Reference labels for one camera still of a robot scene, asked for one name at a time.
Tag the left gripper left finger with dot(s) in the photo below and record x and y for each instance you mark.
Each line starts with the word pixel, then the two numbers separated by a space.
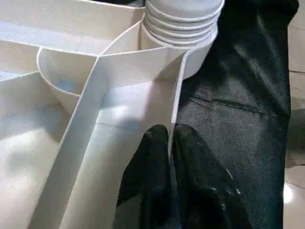
pixel 145 181

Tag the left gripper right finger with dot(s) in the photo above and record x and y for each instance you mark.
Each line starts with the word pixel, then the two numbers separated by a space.
pixel 202 188

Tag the white plastic table top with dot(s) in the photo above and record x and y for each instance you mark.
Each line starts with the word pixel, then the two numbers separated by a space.
pixel 71 107

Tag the white plastic table leg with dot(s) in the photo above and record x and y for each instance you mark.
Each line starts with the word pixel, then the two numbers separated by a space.
pixel 183 21

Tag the black mat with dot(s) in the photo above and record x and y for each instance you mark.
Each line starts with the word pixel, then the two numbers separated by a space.
pixel 238 119

